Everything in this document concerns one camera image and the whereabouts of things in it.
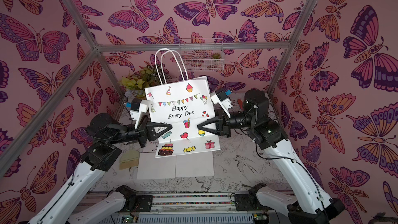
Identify red rubber glove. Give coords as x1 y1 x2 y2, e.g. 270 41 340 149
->
237 99 244 110

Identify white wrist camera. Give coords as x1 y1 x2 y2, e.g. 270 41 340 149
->
210 89 233 118
126 98 149 130

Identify small plant in basket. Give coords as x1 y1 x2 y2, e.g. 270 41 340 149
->
211 53 222 60

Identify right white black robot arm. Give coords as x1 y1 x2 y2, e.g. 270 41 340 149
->
198 89 345 224

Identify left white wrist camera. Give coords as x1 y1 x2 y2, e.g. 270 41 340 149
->
126 98 149 130

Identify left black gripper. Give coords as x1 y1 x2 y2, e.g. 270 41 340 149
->
109 117 171 151

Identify white paper gift bag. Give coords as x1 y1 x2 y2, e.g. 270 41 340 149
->
137 142 176 180

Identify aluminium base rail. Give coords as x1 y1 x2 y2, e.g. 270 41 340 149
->
66 190 299 224

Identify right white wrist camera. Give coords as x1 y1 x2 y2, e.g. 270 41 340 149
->
210 89 233 118

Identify white wire wall basket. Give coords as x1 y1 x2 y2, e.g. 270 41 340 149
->
177 36 224 71

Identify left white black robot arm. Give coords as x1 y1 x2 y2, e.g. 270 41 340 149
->
29 113 173 224

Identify potted green leafy plant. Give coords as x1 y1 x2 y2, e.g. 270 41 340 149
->
119 66 160 99

